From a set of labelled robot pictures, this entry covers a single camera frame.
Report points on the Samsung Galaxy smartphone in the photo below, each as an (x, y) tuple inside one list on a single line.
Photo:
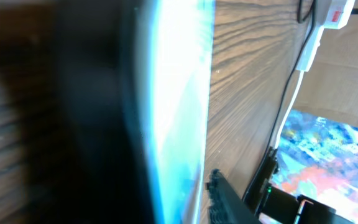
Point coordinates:
[(169, 46)]

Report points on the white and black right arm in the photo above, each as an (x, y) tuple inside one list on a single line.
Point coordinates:
[(262, 197)]

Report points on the colourful patterned floor mat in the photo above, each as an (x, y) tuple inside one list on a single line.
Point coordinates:
[(318, 158)]

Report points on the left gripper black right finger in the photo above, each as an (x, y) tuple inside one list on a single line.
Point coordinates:
[(226, 206)]

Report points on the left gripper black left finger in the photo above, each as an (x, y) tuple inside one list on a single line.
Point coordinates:
[(99, 65)]

